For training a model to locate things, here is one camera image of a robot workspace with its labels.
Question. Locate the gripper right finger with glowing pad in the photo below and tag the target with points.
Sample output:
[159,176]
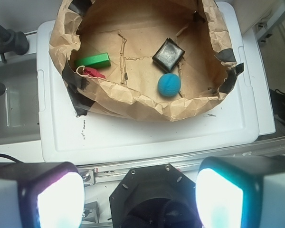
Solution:
[241,192]

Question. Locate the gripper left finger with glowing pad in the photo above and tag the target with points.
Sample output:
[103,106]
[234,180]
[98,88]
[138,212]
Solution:
[41,195]

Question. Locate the black square box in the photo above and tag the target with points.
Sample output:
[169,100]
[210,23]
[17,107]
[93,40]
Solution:
[168,56]

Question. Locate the white plastic bin lid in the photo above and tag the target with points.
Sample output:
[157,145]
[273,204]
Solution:
[100,138]

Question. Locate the clear plastic container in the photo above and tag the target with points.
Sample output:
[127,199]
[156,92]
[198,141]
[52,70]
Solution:
[19,108]

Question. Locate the blue foam ball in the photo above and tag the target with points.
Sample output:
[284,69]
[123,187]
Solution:
[169,85]

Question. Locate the green rectangular block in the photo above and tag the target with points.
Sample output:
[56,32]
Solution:
[95,61]

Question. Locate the brown paper bag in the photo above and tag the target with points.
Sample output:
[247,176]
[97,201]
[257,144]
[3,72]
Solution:
[131,32]

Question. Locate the black clamp knob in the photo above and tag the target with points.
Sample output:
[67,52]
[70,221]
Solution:
[11,41]

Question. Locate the aluminium extrusion rail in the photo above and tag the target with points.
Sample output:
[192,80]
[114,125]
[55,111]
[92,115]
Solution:
[115,171]

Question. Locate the black octagonal mount plate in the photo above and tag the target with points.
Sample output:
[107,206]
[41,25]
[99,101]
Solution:
[154,197]

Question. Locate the red cloth pouch with string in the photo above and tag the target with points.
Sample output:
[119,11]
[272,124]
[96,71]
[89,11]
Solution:
[90,72]

